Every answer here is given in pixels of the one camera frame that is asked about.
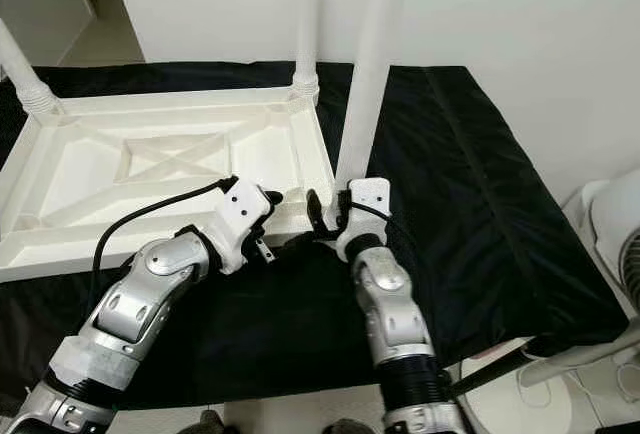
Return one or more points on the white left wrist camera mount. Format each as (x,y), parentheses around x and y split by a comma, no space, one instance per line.
(242,209)

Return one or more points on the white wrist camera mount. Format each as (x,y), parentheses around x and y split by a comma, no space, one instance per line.
(242,209)
(370,192)

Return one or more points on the grey robot right foot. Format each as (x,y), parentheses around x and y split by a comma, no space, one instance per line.
(348,426)

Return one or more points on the black metal bench leg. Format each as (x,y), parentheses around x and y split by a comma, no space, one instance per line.
(490,369)

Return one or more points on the grey robot left foot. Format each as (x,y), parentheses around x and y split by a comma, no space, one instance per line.
(205,422)

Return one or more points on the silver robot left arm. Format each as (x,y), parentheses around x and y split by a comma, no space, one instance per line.
(130,314)

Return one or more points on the white pedestal fan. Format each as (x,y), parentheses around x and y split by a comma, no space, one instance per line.
(615,224)

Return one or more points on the white plastic table top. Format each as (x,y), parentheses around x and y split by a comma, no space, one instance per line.
(80,174)

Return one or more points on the black cloth table cover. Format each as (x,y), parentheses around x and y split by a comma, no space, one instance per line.
(510,204)

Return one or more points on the grey robot foot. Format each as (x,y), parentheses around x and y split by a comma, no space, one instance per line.
(348,426)
(205,422)

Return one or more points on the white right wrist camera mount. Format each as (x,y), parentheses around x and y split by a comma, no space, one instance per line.
(370,192)

